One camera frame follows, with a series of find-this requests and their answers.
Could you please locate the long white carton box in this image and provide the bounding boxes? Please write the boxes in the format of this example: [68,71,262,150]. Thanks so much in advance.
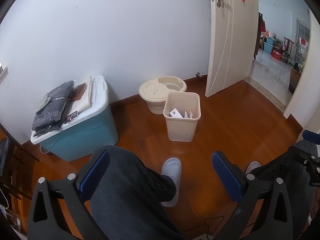
[169,108,183,118]

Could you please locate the orange snack packet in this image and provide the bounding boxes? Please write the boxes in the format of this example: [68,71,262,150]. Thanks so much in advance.
[184,110,193,119]

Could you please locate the beige square trash bin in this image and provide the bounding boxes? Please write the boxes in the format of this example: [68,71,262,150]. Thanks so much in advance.
[163,92,201,142]

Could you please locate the white bedroom door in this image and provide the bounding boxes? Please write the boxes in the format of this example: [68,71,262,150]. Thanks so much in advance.
[205,0,259,97]

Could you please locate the right leg dark trousers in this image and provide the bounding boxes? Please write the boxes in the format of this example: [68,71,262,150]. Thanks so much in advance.
[251,152,319,239]

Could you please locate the right white slipper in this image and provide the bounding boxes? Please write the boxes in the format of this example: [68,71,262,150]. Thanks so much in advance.
[245,161,261,174]

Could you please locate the white slipper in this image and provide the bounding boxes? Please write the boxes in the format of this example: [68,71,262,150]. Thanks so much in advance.
[161,157,182,207]
[245,161,261,174]

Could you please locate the teal storage box white lid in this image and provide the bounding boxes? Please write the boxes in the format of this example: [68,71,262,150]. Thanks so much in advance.
[30,75,119,162]

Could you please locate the left leg grey trousers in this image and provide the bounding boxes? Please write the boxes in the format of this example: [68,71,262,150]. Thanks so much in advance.
[90,145,185,239]

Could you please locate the left white slipper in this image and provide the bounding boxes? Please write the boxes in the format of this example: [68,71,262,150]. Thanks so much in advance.
[161,157,182,207]

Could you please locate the black folded garment bag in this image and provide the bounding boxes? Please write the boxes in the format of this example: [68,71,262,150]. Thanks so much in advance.
[31,80,74,137]

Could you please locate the cream folded cloth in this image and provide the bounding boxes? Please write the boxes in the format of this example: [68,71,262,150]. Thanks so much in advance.
[72,76,94,113]

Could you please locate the small brown box on lid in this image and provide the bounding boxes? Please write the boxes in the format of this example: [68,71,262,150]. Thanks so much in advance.
[72,83,87,101]

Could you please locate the wooden chair in hallway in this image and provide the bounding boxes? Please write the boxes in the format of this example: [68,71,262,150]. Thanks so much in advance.
[281,37,295,63]

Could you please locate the red crate in hallway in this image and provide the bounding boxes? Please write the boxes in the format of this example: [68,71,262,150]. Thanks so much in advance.
[271,48,283,61]

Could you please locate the teal bin in hallway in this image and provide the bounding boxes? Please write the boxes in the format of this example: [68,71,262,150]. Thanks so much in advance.
[264,37,277,54]

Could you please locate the cream round lidded bucket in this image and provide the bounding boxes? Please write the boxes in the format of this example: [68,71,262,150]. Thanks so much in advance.
[139,76,187,115]

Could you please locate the white door frame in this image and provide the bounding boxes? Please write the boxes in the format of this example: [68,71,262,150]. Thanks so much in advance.
[283,10,320,119]

